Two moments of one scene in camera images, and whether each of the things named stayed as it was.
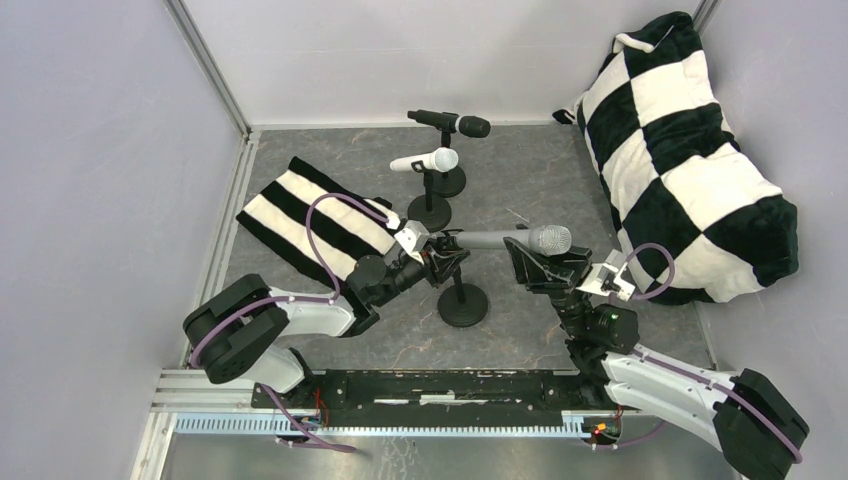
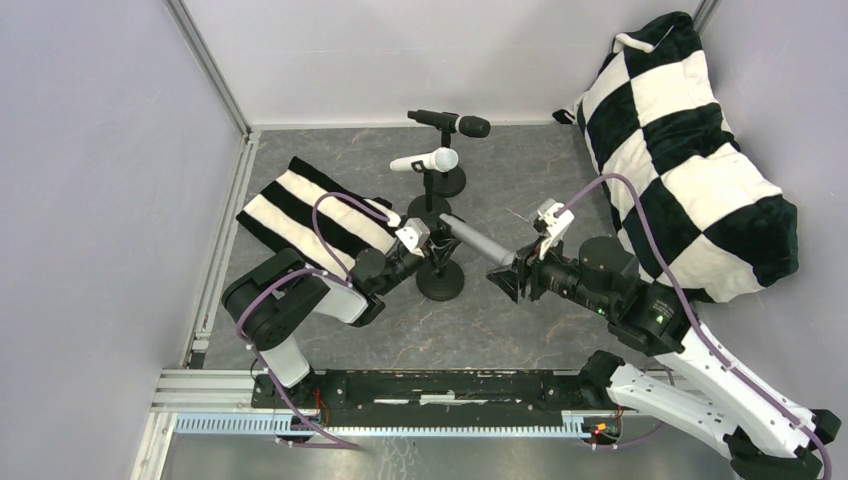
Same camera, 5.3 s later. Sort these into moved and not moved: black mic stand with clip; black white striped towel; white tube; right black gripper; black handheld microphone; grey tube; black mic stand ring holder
Moved: grey tube; right black gripper
Not moved: white tube; black white striped towel; black handheld microphone; black mic stand with clip; black mic stand ring holder
